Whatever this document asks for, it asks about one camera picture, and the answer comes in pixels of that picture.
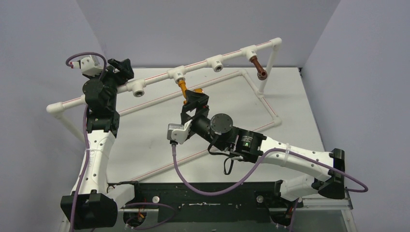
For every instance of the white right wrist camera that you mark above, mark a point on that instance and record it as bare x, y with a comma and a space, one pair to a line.
178, 132

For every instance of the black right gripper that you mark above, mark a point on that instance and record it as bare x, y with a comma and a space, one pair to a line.
193, 109

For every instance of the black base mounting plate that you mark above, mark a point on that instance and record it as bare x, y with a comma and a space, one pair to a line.
252, 201

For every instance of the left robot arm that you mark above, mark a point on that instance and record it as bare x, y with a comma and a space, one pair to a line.
91, 204

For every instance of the aluminium table edge rail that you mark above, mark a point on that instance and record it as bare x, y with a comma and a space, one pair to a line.
316, 202

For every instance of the orange plastic faucet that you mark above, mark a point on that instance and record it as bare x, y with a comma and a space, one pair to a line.
190, 96

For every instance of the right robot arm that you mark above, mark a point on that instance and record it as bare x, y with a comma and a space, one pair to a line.
322, 170

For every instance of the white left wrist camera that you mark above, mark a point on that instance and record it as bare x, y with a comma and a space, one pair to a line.
88, 65

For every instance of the brown copper faucet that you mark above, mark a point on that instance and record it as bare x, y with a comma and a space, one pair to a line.
261, 72

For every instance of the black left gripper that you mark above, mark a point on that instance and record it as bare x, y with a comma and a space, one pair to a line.
116, 71

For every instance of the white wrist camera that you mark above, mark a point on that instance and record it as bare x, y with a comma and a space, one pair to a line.
88, 65
178, 132

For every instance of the white PVC pipe frame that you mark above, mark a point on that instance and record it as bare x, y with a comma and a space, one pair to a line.
178, 73

